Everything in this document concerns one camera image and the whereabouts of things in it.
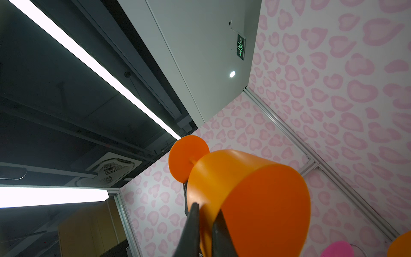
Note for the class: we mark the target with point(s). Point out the ceiling light strip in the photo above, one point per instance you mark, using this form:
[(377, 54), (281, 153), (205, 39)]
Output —
[(43, 21)]

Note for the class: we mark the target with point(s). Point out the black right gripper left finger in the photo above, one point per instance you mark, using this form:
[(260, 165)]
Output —
[(189, 243)]

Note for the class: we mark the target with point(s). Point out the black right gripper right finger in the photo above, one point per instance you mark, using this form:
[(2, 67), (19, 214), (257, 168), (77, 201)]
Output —
[(222, 244)]

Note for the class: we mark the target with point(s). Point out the orange plastic wine glass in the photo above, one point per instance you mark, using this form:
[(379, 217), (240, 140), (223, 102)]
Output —
[(401, 247), (266, 205)]

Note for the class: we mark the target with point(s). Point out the aluminium diagonal frame bar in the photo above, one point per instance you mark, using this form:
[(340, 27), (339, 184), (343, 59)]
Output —
[(316, 162)]

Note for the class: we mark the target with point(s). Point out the green exit sign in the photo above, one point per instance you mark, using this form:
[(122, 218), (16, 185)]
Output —
[(241, 46)]

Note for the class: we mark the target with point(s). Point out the magenta plastic wine glass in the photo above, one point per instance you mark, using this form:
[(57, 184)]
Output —
[(338, 249)]

